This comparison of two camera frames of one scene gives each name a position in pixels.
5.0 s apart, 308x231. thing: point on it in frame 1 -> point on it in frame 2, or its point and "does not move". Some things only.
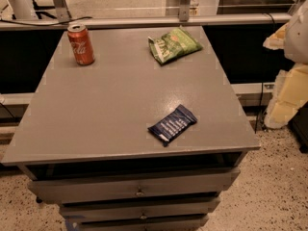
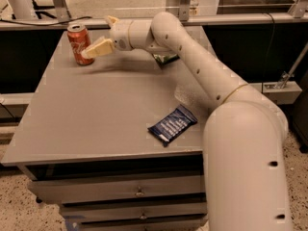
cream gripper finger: (276, 41) -> (118, 41)
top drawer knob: (140, 192) does not move
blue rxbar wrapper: (174, 124) does not move
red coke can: (81, 41) does not move
